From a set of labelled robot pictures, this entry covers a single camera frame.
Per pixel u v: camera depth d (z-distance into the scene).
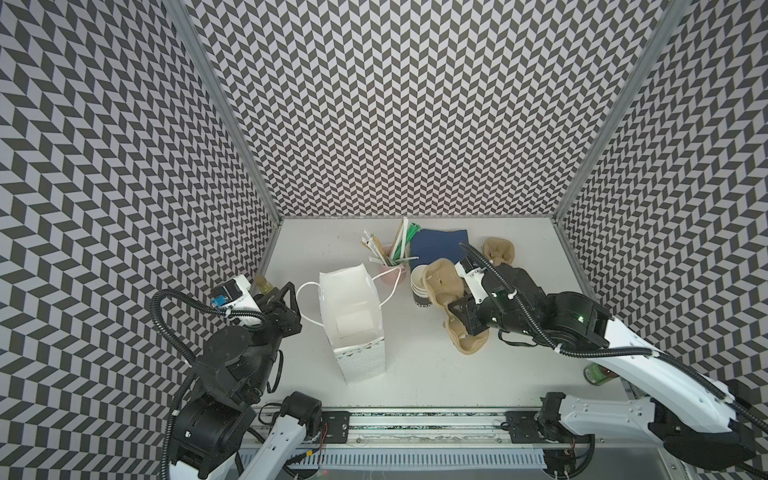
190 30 0.73
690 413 0.39
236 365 0.37
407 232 0.91
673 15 0.67
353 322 0.91
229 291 0.45
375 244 0.87
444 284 0.69
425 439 0.72
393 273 0.69
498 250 1.05
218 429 0.37
